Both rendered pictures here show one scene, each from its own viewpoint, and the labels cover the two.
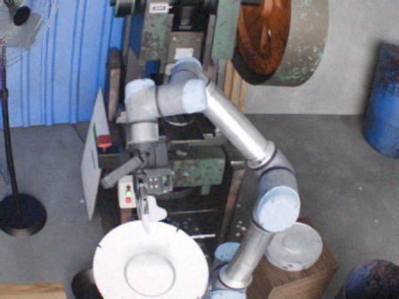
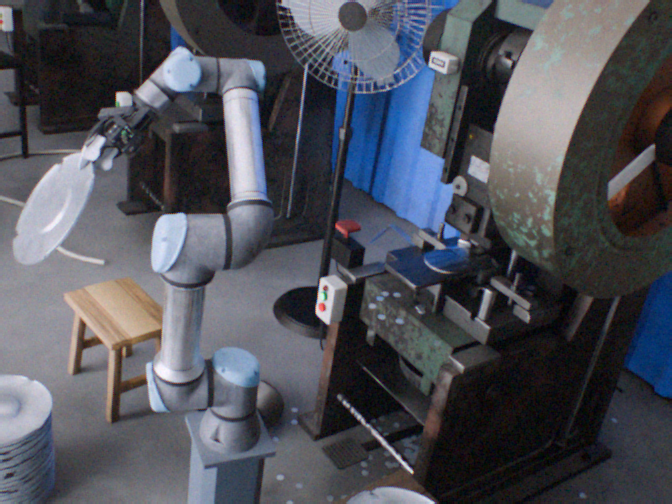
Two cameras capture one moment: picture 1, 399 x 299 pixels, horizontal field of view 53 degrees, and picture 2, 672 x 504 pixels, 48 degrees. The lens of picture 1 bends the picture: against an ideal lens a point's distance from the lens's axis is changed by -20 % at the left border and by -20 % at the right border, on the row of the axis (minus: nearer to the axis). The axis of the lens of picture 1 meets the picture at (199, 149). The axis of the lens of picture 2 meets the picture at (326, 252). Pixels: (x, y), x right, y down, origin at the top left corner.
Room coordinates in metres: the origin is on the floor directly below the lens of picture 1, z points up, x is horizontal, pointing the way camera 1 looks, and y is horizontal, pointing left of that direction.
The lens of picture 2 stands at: (0.85, -1.58, 1.77)
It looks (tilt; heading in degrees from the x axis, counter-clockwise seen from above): 28 degrees down; 71
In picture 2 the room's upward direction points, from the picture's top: 9 degrees clockwise
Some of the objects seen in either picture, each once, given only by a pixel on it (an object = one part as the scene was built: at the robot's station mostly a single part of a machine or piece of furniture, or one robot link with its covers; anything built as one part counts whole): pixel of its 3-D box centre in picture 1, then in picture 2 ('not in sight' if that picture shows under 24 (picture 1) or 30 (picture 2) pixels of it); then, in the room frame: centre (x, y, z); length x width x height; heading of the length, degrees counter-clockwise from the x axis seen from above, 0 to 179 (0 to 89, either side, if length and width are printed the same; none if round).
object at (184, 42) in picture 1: (181, 55); (488, 176); (1.86, 0.13, 1.04); 0.17 x 0.15 x 0.30; 20
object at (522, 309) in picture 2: not in sight; (517, 290); (1.96, -0.01, 0.76); 0.17 x 0.06 x 0.10; 110
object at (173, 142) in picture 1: (179, 136); (428, 284); (1.73, 0.09, 0.72); 0.25 x 0.14 x 0.14; 20
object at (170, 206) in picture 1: (162, 185); (446, 381); (1.91, 0.15, 0.31); 0.43 x 0.42 x 0.01; 110
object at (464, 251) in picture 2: not in sight; (474, 262); (1.89, 0.15, 0.76); 0.15 x 0.09 x 0.05; 110
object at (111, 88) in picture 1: (108, 149); (430, 295); (1.94, 0.45, 0.45); 0.92 x 0.12 x 0.90; 20
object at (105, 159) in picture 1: (108, 167); (345, 266); (1.58, 0.36, 0.62); 0.10 x 0.06 x 0.20; 110
